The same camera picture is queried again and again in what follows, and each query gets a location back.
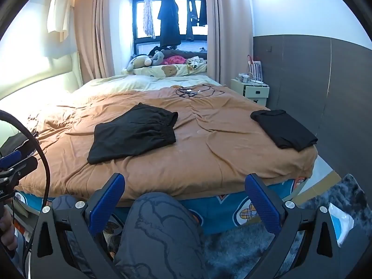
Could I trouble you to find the person leg grey pants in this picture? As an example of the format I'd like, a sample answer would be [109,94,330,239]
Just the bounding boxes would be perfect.
[52,191,209,279]

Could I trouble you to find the black pants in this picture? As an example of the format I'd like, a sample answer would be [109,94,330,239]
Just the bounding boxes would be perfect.
[87,103,178,164]

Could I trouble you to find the blue cartoon bed sheet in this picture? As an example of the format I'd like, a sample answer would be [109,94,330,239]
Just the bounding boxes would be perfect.
[15,178,307,235]

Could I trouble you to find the grey shaggy rug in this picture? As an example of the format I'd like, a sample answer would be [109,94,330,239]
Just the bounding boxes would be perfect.
[203,174,371,278]

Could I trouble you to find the striped bag on cabinet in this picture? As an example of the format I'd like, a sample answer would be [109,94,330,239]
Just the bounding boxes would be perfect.
[247,55,264,82]

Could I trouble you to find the cardboard sheet on floor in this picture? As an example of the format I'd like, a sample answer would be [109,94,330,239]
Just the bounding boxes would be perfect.
[292,171,341,206]

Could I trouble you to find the hanging patterned garment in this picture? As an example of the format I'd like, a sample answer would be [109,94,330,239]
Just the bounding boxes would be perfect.
[143,0,156,38]

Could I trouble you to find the left beige curtain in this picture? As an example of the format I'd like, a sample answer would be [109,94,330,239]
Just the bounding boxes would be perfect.
[74,0,114,83]

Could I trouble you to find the person left hand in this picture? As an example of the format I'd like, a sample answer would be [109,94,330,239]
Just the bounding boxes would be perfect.
[0,209,18,251]

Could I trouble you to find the hanging black coat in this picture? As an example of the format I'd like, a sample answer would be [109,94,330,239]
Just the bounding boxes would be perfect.
[158,0,181,47]

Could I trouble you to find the cream upholstered headboard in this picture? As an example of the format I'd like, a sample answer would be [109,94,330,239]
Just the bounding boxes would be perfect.
[1,52,83,129]

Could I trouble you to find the pink garment by window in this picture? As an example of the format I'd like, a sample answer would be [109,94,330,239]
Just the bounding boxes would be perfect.
[162,56,187,65]

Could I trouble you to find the grey plush toy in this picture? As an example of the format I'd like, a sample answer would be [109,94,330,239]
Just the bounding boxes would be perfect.
[151,51,165,66]

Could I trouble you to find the bear print pillow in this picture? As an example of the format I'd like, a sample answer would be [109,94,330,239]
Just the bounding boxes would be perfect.
[121,64,207,77]

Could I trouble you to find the orange brown blanket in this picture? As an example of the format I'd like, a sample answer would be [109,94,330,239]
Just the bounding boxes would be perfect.
[16,84,319,207]

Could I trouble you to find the black cables on bed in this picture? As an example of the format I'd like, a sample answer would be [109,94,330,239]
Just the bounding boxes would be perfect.
[175,83,225,99]

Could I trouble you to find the beige curtain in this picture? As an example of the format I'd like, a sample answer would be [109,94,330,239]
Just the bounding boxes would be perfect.
[74,0,114,83]
[206,0,253,87]

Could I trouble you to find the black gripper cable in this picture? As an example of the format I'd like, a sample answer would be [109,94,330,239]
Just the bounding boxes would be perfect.
[0,109,51,210]

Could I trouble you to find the cream bedside drawer cabinet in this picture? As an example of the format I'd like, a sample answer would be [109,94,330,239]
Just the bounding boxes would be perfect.
[230,79,270,106]

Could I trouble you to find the right beige curtain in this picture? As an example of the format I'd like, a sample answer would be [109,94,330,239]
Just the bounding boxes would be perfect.
[206,0,253,87]

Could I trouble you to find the folded black garment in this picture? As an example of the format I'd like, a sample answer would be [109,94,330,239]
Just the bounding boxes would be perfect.
[250,110,318,152]

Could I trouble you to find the hanging white shirt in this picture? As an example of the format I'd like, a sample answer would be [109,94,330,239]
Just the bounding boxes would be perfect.
[47,0,71,42]

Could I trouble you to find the beige plush toy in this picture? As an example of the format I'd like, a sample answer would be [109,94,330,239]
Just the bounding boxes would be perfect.
[126,55,152,72]

